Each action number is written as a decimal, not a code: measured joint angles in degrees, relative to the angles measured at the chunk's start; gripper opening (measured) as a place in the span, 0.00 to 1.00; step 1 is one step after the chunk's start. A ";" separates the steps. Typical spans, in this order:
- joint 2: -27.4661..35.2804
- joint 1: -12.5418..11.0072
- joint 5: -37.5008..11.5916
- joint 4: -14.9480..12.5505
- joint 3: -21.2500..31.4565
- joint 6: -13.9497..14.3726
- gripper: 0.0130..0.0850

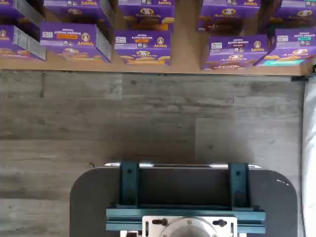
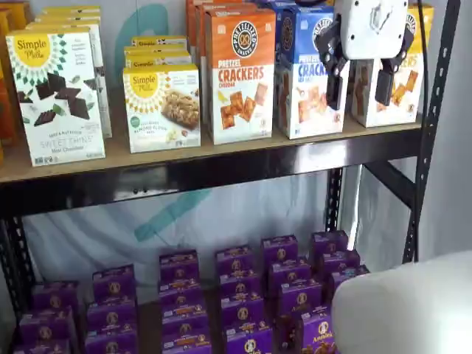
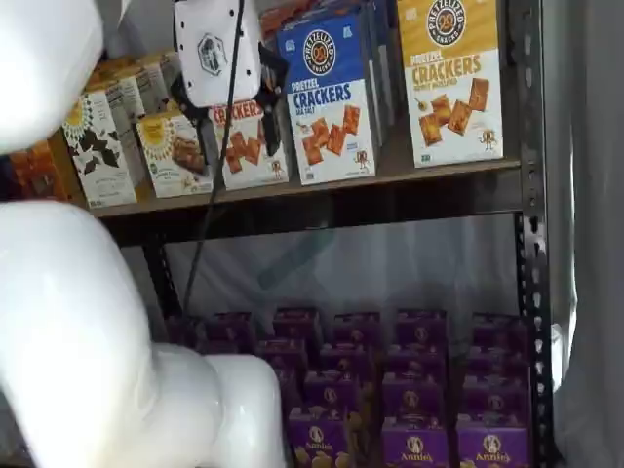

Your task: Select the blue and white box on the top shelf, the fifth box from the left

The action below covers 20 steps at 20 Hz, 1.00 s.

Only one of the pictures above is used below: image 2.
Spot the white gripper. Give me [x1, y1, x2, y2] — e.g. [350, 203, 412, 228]
[313, 0, 414, 111]

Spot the purple Annie's box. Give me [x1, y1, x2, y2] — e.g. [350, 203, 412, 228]
[18, 308, 77, 343]
[159, 285, 207, 319]
[215, 246, 255, 276]
[278, 280, 324, 311]
[220, 272, 261, 300]
[161, 313, 213, 354]
[91, 264, 137, 300]
[13, 339, 73, 354]
[32, 282, 80, 311]
[276, 311, 335, 354]
[319, 250, 361, 276]
[260, 235, 299, 265]
[225, 324, 274, 354]
[268, 257, 313, 287]
[329, 265, 369, 296]
[221, 294, 266, 327]
[87, 298, 139, 330]
[84, 326, 139, 354]
[309, 231, 350, 259]
[159, 250, 202, 292]

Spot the Simple Mills sweet thins box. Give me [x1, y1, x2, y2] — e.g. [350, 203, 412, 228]
[5, 27, 107, 167]
[41, 5, 102, 17]
[24, 20, 114, 139]
[33, 13, 103, 25]

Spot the wooden shelf board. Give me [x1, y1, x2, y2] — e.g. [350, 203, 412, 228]
[0, 114, 423, 184]

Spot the orange cheddar cracker box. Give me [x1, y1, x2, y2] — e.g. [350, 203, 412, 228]
[204, 7, 277, 146]
[185, 0, 207, 56]
[194, 2, 259, 126]

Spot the black cable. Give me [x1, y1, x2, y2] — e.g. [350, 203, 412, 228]
[416, 0, 431, 122]

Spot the yellow pretzel cracker box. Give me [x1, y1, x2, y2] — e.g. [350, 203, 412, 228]
[348, 3, 435, 128]

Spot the plain orange box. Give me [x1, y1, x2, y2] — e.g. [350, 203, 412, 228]
[0, 9, 19, 163]
[0, 0, 34, 32]

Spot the black metal shelf frame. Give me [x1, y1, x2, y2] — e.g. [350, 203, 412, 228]
[0, 0, 462, 354]

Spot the blue sea salt cracker box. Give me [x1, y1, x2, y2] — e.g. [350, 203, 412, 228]
[273, 4, 351, 140]
[254, 0, 299, 12]

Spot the Simple Mills almond bars box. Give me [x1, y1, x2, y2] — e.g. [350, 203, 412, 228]
[122, 63, 202, 154]
[124, 46, 192, 69]
[131, 35, 188, 51]

